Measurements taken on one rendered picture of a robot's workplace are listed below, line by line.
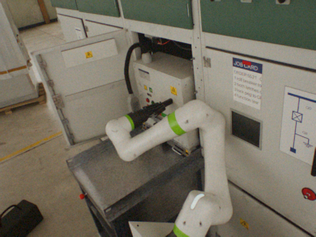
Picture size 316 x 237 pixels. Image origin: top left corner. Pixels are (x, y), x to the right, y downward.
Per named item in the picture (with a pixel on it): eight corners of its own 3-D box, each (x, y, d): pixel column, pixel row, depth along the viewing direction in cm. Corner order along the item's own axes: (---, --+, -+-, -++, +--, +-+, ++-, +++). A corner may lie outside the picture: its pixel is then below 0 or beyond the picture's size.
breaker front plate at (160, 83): (187, 151, 172) (178, 81, 147) (144, 123, 207) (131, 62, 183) (189, 150, 172) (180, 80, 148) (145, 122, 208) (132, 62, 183)
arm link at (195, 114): (218, 122, 126) (210, 99, 131) (205, 114, 116) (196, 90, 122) (185, 138, 134) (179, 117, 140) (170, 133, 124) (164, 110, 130)
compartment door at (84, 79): (68, 144, 212) (30, 50, 174) (146, 118, 226) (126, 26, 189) (69, 149, 206) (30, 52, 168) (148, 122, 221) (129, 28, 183)
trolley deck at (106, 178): (112, 229, 146) (109, 222, 143) (69, 171, 192) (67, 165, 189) (205, 165, 176) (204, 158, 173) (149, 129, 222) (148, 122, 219)
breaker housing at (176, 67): (189, 151, 172) (181, 79, 147) (144, 122, 208) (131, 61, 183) (243, 116, 194) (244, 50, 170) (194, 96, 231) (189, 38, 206)
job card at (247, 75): (260, 111, 117) (262, 64, 106) (232, 100, 128) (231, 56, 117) (261, 110, 117) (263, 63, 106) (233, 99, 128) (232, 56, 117)
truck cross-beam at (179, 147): (191, 159, 172) (190, 151, 169) (142, 127, 212) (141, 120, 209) (197, 155, 174) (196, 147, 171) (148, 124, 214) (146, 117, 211)
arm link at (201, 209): (209, 244, 116) (229, 203, 116) (189, 248, 105) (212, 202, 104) (185, 225, 125) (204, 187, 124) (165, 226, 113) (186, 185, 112)
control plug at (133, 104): (134, 121, 194) (129, 99, 185) (130, 119, 197) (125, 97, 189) (143, 116, 197) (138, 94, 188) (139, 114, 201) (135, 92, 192)
